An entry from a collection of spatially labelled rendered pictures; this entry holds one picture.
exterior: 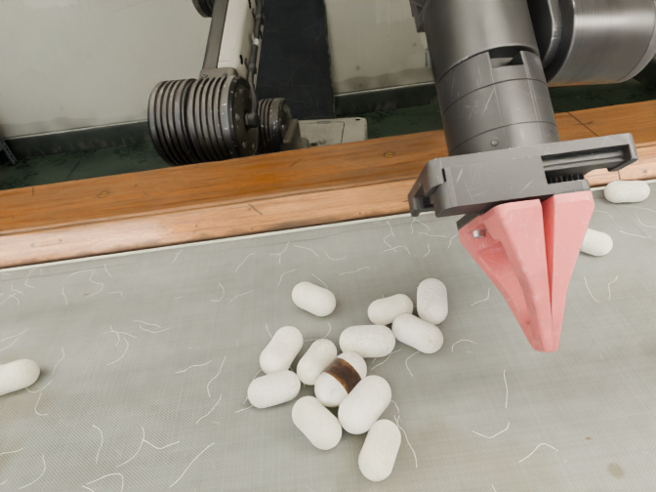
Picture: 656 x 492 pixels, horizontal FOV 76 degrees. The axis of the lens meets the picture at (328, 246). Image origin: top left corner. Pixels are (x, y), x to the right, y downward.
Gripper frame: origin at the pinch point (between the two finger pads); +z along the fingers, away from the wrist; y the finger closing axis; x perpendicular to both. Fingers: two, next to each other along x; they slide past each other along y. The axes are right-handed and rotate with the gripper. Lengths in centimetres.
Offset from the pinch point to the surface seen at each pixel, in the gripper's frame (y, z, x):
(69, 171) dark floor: -136, -95, 183
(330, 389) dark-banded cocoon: -11.4, 1.8, 3.5
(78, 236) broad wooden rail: -33.9, -13.2, 16.7
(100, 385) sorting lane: -27.4, 0.1, 7.7
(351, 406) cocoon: -10.3, 2.7, 2.6
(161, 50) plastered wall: -77, -142, 163
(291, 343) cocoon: -13.6, -1.0, 6.2
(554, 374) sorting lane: 2.6, 2.9, 5.0
